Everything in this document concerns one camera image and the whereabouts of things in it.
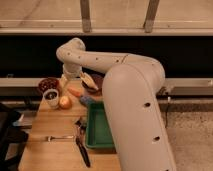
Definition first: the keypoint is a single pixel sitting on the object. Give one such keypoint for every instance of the blue sponge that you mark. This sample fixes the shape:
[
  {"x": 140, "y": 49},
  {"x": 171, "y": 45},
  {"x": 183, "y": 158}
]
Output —
[{"x": 86, "y": 100}]

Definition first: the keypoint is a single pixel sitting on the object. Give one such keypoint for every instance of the yellow round fruit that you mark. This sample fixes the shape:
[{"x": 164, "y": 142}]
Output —
[{"x": 65, "y": 102}]

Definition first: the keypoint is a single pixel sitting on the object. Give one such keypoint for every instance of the green plastic tray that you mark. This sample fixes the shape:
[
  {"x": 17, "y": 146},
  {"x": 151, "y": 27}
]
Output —
[{"x": 98, "y": 134}]

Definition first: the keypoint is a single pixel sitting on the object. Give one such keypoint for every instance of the purple plate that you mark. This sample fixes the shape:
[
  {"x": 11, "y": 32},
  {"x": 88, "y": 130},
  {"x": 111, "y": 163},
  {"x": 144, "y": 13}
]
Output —
[{"x": 98, "y": 80}]

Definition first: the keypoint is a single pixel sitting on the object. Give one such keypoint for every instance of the orange pepper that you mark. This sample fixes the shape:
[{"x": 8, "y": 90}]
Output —
[{"x": 74, "y": 92}]

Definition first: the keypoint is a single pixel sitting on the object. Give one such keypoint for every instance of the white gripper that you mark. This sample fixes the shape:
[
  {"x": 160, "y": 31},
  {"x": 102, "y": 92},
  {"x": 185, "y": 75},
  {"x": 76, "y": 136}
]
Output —
[{"x": 69, "y": 72}]

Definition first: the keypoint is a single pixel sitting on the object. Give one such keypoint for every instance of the black chair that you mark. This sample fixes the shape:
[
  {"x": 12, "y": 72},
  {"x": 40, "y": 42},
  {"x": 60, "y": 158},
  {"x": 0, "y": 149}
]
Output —
[{"x": 9, "y": 134}]

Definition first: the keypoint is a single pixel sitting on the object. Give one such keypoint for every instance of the dark red bowl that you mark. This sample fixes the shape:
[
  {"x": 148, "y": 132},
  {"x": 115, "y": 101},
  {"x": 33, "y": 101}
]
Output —
[{"x": 48, "y": 83}]

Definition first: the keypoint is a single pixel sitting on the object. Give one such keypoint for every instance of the silver fork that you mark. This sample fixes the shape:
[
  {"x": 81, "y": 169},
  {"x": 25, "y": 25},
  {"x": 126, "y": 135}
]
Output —
[{"x": 51, "y": 138}]

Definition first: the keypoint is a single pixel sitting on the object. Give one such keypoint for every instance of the corn cob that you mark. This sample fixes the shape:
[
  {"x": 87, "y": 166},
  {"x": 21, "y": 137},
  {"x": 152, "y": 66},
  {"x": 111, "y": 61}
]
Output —
[{"x": 88, "y": 80}]

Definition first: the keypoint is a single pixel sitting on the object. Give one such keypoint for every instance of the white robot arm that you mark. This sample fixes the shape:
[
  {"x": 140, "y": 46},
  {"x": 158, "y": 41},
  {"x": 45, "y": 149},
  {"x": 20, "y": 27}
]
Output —
[{"x": 129, "y": 94}]

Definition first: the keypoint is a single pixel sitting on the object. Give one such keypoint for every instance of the white cup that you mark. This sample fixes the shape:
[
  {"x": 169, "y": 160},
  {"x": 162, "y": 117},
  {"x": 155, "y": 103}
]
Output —
[{"x": 51, "y": 96}]

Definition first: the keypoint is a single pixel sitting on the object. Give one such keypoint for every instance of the black handled knife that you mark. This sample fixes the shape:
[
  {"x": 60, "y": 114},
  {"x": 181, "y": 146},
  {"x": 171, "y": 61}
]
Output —
[{"x": 81, "y": 147}]

